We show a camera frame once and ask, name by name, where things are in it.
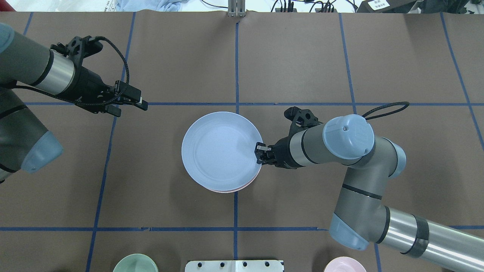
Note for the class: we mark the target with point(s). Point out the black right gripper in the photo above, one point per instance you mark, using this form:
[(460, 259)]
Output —
[(283, 150)]

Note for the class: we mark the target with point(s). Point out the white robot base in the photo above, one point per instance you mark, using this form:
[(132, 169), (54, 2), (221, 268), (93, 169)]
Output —
[(235, 266)]

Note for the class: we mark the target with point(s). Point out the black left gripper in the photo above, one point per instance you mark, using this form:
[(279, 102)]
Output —
[(87, 84)]

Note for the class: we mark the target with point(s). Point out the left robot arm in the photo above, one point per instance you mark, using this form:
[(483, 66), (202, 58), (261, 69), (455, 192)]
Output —
[(56, 72)]

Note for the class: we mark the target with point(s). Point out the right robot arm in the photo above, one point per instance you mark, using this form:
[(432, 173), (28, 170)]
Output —
[(359, 217)]

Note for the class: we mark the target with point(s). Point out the aluminium frame post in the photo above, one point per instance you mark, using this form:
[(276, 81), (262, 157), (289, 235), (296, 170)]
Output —
[(236, 8)]

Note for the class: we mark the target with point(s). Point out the green bowl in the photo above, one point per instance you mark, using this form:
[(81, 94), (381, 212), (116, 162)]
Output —
[(136, 263)]

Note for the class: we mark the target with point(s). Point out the blue plate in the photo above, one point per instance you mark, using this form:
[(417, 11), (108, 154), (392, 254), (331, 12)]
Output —
[(218, 146)]

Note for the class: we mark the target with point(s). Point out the blue cloth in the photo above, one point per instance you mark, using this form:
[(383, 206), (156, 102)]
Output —
[(154, 5)]

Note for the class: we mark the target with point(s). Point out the pink bowl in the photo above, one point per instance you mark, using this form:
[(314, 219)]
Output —
[(344, 264)]

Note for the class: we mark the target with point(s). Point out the pink plate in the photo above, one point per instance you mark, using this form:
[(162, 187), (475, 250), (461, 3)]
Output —
[(235, 183)]

